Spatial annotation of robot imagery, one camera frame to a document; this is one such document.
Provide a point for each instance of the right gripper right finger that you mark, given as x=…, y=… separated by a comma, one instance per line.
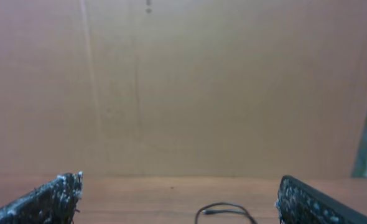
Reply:
x=299, y=203

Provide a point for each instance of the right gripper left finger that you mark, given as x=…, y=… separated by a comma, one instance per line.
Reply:
x=53, y=202

